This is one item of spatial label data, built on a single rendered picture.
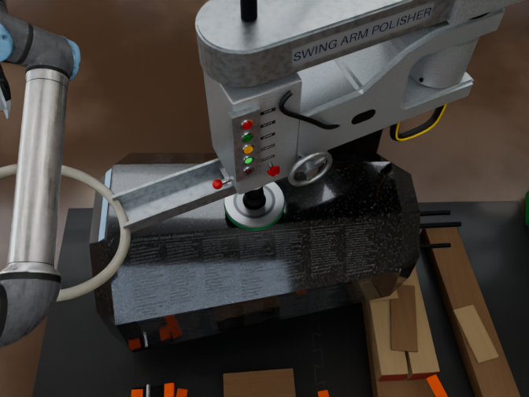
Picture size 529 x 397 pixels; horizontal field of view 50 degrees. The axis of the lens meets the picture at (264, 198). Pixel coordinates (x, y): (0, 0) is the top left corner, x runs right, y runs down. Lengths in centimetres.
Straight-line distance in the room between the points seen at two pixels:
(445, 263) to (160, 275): 142
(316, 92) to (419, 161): 173
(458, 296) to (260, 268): 110
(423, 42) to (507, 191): 180
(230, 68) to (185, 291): 101
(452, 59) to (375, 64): 28
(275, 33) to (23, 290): 77
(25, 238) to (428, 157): 255
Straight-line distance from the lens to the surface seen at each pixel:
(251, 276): 210
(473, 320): 279
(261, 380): 253
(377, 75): 167
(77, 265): 300
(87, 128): 350
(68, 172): 187
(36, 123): 126
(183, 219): 208
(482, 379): 272
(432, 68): 187
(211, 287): 211
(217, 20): 141
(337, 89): 167
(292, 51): 138
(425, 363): 255
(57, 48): 134
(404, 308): 259
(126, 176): 222
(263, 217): 199
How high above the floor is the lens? 258
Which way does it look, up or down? 58 degrees down
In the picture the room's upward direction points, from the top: straight up
